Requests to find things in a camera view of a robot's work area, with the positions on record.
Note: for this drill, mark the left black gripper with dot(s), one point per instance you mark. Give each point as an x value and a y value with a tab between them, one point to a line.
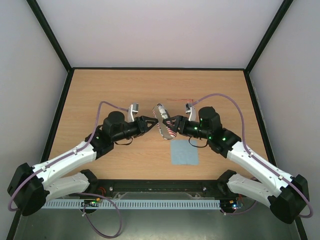
141	125

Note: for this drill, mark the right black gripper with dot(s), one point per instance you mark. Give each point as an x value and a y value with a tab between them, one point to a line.
180	124

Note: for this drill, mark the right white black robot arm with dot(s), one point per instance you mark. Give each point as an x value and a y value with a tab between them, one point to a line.
285	195

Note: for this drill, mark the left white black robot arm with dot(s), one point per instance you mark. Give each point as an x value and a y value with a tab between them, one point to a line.
32	186

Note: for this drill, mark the red transparent sunglasses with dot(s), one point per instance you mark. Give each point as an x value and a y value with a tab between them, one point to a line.
185	100

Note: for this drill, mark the blue cleaning cloth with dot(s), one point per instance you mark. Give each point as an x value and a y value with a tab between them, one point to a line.
183	153

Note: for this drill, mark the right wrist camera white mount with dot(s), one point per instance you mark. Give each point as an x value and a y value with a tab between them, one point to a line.
190	111

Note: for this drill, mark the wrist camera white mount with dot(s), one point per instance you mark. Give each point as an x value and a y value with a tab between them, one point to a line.
132	111
190	111

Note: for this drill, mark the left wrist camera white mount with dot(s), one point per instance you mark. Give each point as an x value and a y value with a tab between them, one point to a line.
132	111

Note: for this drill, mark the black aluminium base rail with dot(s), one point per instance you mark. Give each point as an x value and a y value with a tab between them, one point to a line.
201	188

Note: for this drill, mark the light blue slotted cable duct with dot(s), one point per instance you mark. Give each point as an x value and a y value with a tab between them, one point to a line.
134	204

